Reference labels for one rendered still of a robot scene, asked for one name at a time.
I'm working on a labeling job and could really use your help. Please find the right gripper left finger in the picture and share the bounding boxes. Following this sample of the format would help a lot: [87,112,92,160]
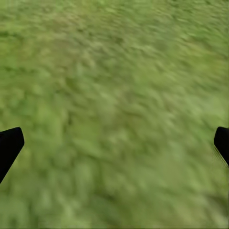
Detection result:
[0,127,25,183]

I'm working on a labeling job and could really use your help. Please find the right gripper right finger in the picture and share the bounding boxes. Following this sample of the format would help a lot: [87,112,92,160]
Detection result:
[214,127,229,165]

